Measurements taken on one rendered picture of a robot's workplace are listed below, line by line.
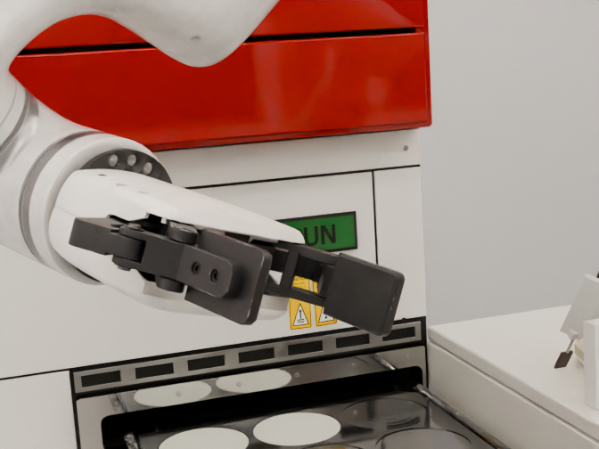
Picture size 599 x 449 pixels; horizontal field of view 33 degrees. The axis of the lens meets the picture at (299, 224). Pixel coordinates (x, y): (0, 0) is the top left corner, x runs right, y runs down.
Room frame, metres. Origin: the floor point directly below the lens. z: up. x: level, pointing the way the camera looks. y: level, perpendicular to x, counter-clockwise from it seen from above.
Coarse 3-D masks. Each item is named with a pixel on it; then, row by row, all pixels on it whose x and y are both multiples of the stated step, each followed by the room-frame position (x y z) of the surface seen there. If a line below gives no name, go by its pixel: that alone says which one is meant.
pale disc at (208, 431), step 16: (192, 432) 1.09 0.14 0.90; (208, 432) 1.09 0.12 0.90; (224, 432) 1.08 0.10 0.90; (240, 432) 1.08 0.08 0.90; (160, 448) 1.05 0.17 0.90; (176, 448) 1.05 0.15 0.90; (192, 448) 1.04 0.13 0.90; (208, 448) 1.04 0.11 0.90; (224, 448) 1.04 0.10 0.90; (240, 448) 1.03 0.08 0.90
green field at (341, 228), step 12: (336, 216) 1.21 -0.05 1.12; (348, 216) 1.22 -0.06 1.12; (300, 228) 1.20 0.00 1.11; (312, 228) 1.20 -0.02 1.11; (324, 228) 1.21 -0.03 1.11; (336, 228) 1.21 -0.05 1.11; (348, 228) 1.22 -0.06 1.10; (312, 240) 1.20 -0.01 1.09; (324, 240) 1.21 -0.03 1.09; (336, 240) 1.21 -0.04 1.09; (348, 240) 1.22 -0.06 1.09
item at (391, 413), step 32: (256, 416) 1.13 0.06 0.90; (352, 416) 1.11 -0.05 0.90; (384, 416) 1.11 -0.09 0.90; (416, 416) 1.10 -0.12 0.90; (448, 416) 1.09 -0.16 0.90; (256, 448) 1.03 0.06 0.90; (288, 448) 1.03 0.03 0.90; (320, 448) 1.02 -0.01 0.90; (352, 448) 1.02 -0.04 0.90; (384, 448) 1.01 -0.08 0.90; (416, 448) 1.01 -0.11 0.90; (448, 448) 1.00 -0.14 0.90; (480, 448) 0.99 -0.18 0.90
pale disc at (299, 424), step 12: (264, 420) 1.11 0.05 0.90; (276, 420) 1.11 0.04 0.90; (288, 420) 1.11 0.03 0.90; (300, 420) 1.11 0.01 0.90; (312, 420) 1.10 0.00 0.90; (324, 420) 1.10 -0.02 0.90; (336, 420) 1.10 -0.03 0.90; (264, 432) 1.08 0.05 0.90; (276, 432) 1.08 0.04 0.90; (288, 432) 1.07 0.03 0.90; (300, 432) 1.07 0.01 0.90; (312, 432) 1.07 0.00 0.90; (324, 432) 1.07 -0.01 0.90; (336, 432) 1.06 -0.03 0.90; (276, 444) 1.04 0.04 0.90; (288, 444) 1.04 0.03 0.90; (300, 444) 1.04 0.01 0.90
